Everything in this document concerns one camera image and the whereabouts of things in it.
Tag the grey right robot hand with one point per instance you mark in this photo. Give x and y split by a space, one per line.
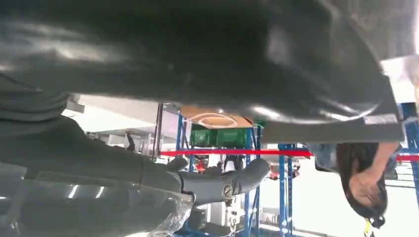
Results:
98 163

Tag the dark upright pole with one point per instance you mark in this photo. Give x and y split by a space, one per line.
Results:
158 130

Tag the blue rack with crates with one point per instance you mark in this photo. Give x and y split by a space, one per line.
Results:
180 137

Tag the green plastic crate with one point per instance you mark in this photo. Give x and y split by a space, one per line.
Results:
203 137
232 138

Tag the brown cardboard box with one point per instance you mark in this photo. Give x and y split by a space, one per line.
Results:
216 119

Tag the red barrier band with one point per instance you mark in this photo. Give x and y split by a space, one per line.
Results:
229 152

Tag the blue rack upright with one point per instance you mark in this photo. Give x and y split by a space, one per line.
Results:
412 140
282 196

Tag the person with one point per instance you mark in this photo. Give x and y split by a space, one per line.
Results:
363 189

